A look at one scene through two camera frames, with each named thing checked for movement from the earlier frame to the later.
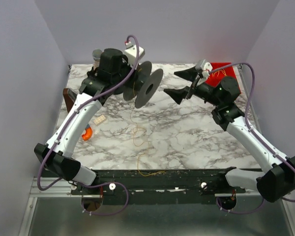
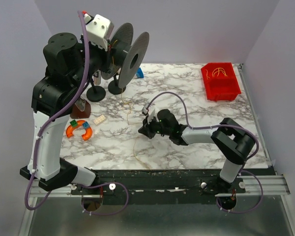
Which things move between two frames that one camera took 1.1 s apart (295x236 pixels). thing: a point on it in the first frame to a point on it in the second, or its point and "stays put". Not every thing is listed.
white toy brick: [99, 119] stays put
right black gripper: [191, 87] to [150, 128]
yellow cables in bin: [222, 71] stays put
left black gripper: [131, 80] to [104, 58]
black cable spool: [145, 85] to [126, 57]
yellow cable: [142, 131] to [134, 129]
